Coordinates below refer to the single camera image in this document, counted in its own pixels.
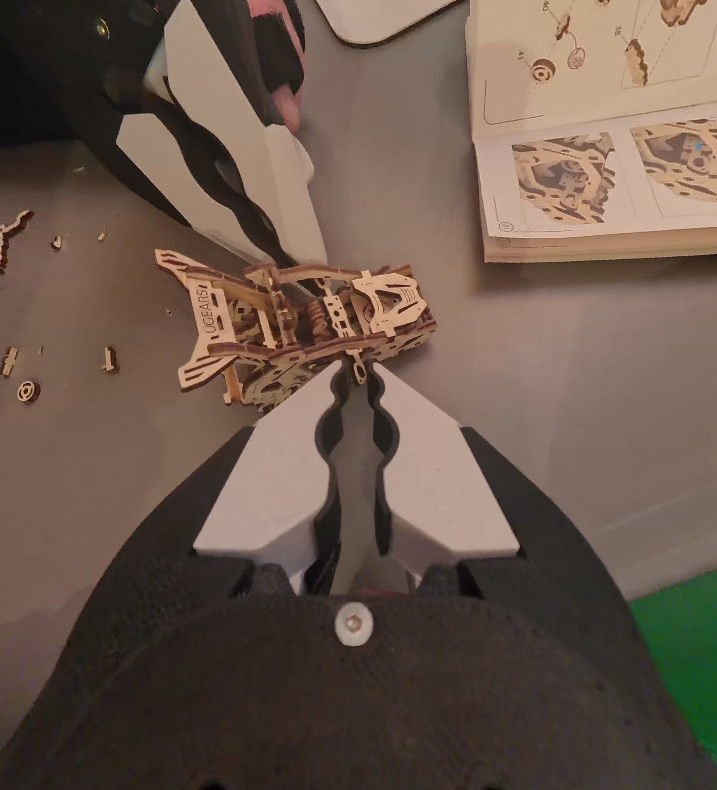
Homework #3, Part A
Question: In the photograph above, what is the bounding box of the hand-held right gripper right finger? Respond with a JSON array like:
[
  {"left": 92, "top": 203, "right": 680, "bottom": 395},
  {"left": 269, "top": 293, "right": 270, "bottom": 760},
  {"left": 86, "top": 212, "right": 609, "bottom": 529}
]
[{"left": 369, "top": 363, "right": 522, "bottom": 587}]

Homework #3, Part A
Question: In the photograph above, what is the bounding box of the person's left forearm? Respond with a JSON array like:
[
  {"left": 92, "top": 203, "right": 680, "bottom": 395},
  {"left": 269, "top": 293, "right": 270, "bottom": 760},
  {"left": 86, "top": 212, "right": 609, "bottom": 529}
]
[{"left": 0, "top": 0, "right": 109, "bottom": 149}]

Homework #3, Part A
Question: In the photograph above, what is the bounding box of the wooden mechanical model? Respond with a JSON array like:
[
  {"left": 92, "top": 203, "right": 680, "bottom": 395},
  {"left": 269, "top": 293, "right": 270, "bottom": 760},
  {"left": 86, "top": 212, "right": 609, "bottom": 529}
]
[{"left": 153, "top": 248, "right": 439, "bottom": 412}]

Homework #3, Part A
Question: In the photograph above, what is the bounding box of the green plastic bin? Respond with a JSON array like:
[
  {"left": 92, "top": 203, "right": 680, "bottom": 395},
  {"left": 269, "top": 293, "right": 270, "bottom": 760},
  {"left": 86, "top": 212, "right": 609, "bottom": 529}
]
[{"left": 629, "top": 552, "right": 717, "bottom": 790}]

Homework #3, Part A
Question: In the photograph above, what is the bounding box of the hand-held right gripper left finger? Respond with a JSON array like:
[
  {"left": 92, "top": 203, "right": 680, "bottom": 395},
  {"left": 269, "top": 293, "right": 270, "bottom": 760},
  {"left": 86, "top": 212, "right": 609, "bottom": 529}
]
[{"left": 193, "top": 361, "right": 346, "bottom": 595}]

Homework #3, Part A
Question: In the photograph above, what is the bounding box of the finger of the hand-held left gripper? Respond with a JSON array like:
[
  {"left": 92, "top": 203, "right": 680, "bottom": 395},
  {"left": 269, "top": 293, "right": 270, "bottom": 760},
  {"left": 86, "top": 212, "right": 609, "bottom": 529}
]
[
  {"left": 116, "top": 111, "right": 294, "bottom": 263},
  {"left": 162, "top": 0, "right": 329, "bottom": 267}
]

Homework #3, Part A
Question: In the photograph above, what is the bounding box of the open instruction booklet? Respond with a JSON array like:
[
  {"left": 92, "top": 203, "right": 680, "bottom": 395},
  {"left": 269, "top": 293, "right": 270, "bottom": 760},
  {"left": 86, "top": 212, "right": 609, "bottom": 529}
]
[{"left": 466, "top": 0, "right": 717, "bottom": 264}]

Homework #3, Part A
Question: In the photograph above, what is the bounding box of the white tablet stand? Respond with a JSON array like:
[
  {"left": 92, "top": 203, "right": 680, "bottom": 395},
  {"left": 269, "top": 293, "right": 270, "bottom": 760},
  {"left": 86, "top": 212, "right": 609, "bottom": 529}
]
[{"left": 315, "top": 0, "right": 468, "bottom": 48}]

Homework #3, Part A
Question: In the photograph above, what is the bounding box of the person's left hand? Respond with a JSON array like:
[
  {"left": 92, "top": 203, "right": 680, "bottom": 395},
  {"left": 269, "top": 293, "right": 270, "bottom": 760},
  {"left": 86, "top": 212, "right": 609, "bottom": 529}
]
[{"left": 247, "top": 0, "right": 308, "bottom": 135}]

